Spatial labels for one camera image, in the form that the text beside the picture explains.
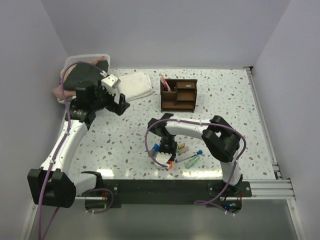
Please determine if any red gel pen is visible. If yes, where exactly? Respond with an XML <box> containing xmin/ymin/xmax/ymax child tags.
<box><xmin>163</xmin><ymin>79</ymin><xmax>172</xmax><ymax>92</ymax></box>

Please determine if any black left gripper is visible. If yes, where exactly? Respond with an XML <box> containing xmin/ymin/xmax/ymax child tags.
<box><xmin>90</xmin><ymin>80</ymin><xmax>130</xmax><ymax>116</ymax></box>

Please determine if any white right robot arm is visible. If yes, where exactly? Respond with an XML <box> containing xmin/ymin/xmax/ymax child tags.
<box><xmin>146</xmin><ymin>113</ymin><xmax>247</xmax><ymax>197</ymax></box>

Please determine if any orange black highlighter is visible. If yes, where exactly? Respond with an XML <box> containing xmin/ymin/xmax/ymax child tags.
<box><xmin>168</xmin><ymin>161</ymin><xmax>173</xmax><ymax>169</ymax></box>

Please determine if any aluminium front rail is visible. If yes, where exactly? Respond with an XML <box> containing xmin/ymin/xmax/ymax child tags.
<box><xmin>31</xmin><ymin>176</ymin><xmax>297</xmax><ymax>200</ymax></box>

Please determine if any white plastic laundry basket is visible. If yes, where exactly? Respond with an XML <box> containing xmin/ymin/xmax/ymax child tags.
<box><xmin>64</xmin><ymin>53</ymin><xmax>111</xmax><ymax>67</ymax></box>

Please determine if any white folded towel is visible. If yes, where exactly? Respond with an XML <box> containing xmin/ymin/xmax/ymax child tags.
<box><xmin>118</xmin><ymin>71</ymin><xmax>153</xmax><ymax>102</ymax></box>

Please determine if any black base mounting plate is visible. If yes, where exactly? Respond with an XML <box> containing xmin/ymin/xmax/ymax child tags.
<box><xmin>74</xmin><ymin>178</ymin><xmax>252</xmax><ymax>210</ymax></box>

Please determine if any small gold eraser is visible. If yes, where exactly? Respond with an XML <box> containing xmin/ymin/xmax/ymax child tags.
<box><xmin>177</xmin><ymin>143</ymin><xmax>185</xmax><ymax>150</ymax></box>

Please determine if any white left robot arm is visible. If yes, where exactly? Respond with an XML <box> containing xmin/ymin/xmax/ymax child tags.
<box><xmin>27</xmin><ymin>85</ymin><xmax>130</xmax><ymax>208</ymax></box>

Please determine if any pink folded cloth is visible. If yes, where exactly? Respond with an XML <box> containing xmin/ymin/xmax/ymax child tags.
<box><xmin>52</xmin><ymin>86</ymin><xmax>76</xmax><ymax>101</ymax></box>

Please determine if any white blue cap pen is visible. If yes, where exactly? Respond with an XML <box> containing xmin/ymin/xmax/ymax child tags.
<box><xmin>175</xmin><ymin>154</ymin><xmax>197</xmax><ymax>163</ymax></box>

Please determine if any green transparent utility knife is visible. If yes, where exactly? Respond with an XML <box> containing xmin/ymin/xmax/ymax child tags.
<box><xmin>185</xmin><ymin>155</ymin><xmax>200</xmax><ymax>169</ymax></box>

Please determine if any brown wooden desk organizer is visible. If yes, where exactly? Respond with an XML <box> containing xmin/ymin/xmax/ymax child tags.
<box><xmin>160</xmin><ymin>78</ymin><xmax>198</xmax><ymax>113</ymax></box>

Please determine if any beige eraser block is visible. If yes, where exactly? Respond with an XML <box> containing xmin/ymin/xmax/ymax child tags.
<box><xmin>178</xmin><ymin>146</ymin><xmax>189</xmax><ymax>154</ymax></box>

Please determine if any blue grey pencil sharpener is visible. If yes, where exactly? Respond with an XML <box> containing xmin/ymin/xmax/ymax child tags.
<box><xmin>151</xmin><ymin>144</ymin><xmax>160</xmax><ymax>154</ymax></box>

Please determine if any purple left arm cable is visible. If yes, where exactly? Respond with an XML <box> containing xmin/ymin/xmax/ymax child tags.
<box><xmin>36</xmin><ymin>62</ymin><xmax>116</xmax><ymax>240</ymax></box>

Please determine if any dark green folded cloth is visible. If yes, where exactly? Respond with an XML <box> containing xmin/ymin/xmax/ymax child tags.
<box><xmin>63</xmin><ymin>64</ymin><xmax>103</xmax><ymax>91</ymax></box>

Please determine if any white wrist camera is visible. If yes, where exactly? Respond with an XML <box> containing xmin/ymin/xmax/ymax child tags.
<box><xmin>101</xmin><ymin>74</ymin><xmax>121</xmax><ymax>94</ymax></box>
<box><xmin>155</xmin><ymin>152</ymin><xmax>172</xmax><ymax>170</ymax></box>

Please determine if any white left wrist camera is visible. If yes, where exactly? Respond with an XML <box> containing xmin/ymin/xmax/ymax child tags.
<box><xmin>101</xmin><ymin>74</ymin><xmax>121</xmax><ymax>94</ymax></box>

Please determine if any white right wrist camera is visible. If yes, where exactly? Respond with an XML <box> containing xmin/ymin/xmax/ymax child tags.
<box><xmin>155</xmin><ymin>152</ymin><xmax>172</xmax><ymax>170</ymax></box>

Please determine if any blue cap white marker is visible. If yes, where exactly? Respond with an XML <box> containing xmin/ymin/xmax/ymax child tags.
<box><xmin>191</xmin><ymin>150</ymin><xmax>203</xmax><ymax>157</ymax></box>

